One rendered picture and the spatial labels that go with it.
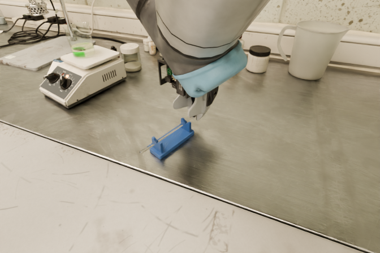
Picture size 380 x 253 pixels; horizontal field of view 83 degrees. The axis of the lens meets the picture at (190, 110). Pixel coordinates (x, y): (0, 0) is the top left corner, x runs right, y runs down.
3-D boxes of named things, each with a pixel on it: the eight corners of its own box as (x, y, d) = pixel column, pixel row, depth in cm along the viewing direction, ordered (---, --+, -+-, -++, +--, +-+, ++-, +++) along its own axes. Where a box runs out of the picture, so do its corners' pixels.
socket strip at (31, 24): (69, 33, 106) (66, 24, 103) (13, 25, 118) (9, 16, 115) (77, 30, 110) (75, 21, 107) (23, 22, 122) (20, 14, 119)
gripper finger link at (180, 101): (169, 121, 48) (167, 84, 42) (187, 109, 51) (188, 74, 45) (179, 127, 46) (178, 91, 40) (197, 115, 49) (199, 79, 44)
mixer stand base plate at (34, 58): (35, 70, 73) (34, 68, 72) (-4, 61, 79) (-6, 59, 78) (97, 43, 95) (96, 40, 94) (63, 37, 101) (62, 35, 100)
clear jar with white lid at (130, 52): (143, 71, 72) (140, 48, 68) (125, 74, 71) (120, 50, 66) (140, 64, 77) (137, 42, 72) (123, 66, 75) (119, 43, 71)
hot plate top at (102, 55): (85, 70, 55) (83, 66, 54) (59, 59, 60) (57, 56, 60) (121, 55, 63) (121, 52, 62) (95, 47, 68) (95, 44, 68)
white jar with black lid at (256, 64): (270, 71, 72) (275, 50, 68) (254, 75, 70) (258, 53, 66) (257, 63, 77) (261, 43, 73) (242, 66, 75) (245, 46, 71)
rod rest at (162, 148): (160, 160, 41) (158, 147, 39) (149, 151, 43) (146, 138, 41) (194, 134, 47) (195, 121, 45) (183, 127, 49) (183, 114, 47)
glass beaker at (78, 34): (82, 62, 58) (72, 30, 53) (67, 57, 60) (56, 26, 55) (103, 53, 63) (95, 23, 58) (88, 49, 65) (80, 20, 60)
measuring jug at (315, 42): (269, 76, 69) (281, 28, 61) (271, 61, 79) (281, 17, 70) (333, 86, 64) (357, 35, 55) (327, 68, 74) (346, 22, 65)
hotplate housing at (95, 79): (68, 110, 54) (56, 82, 50) (41, 95, 60) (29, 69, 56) (133, 77, 69) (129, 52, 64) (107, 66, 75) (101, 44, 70)
